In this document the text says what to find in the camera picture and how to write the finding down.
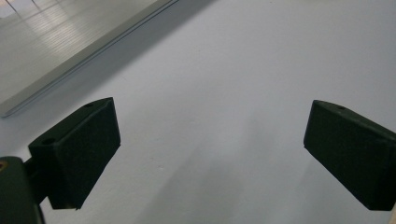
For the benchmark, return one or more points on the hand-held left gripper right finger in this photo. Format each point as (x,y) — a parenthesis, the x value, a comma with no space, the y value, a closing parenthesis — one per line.
(355,155)

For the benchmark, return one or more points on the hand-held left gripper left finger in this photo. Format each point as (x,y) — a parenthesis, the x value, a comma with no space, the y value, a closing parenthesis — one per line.
(84,155)

